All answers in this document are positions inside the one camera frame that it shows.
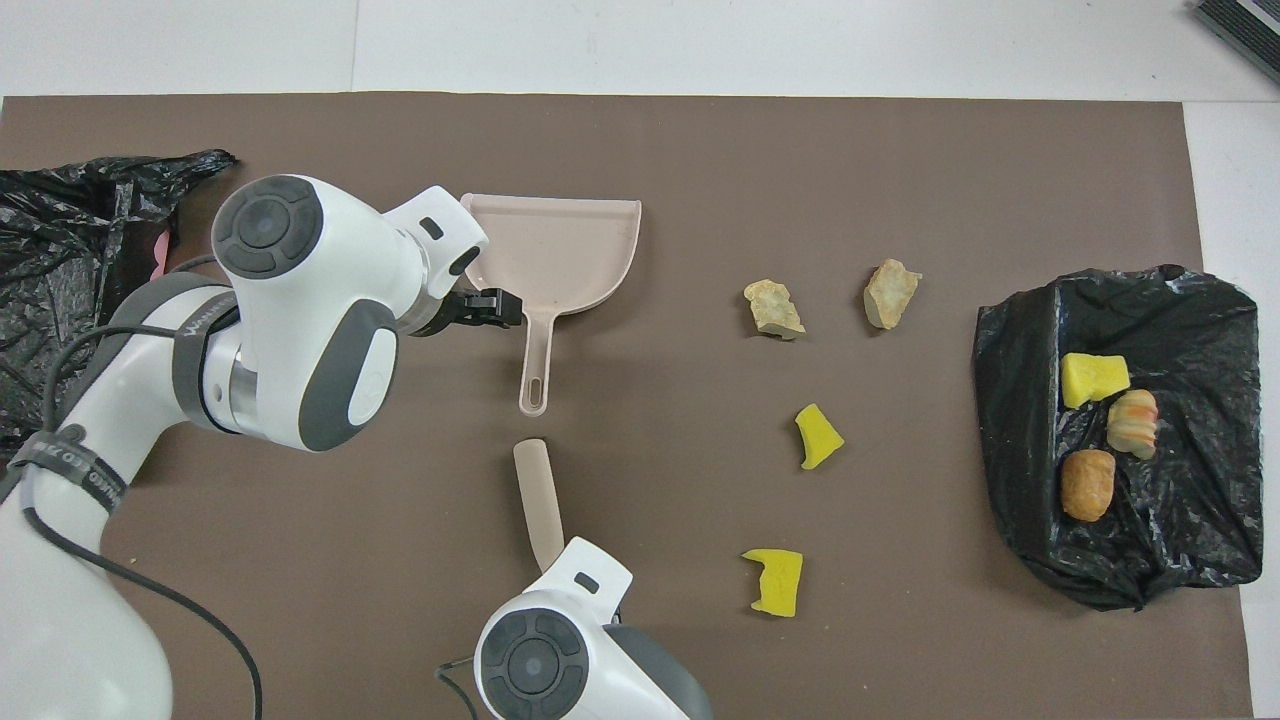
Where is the brown toy bread roll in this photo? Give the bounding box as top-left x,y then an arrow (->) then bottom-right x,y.
1060,448 -> 1117,523

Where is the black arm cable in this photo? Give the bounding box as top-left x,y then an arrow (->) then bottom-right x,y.
18,255 -> 265,720
435,655 -> 483,720

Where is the pink bin with black bag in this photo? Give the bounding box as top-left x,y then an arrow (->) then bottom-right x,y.
0,149 -> 239,461

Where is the beige hand brush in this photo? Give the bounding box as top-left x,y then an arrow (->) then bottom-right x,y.
513,438 -> 567,576

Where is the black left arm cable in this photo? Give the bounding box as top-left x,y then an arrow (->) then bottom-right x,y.
18,255 -> 265,720

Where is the beige plastic dustpan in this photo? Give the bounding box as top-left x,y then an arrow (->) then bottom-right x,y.
459,193 -> 643,418

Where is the brown table mat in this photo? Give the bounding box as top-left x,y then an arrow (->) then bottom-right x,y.
0,92 -> 1255,720

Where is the small yellow sponge piece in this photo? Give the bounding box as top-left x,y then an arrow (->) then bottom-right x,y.
795,403 -> 846,471

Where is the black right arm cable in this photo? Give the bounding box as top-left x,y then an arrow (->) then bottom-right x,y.
435,655 -> 483,720

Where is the black bag lined bin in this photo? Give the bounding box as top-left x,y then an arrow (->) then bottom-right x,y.
973,264 -> 1264,612

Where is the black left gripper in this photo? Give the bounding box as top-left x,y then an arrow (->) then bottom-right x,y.
412,287 -> 523,337

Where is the beige rough foam chunk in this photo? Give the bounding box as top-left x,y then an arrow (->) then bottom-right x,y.
863,258 -> 923,331
743,279 -> 806,341

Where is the notched yellow sponge piece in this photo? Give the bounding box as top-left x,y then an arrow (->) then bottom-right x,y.
741,548 -> 804,615

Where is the yellow sponge block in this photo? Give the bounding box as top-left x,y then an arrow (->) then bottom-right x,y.
1060,352 -> 1132,410

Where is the dark ribbed device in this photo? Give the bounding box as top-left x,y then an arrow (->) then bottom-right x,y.
1192,0 -> 1280,86

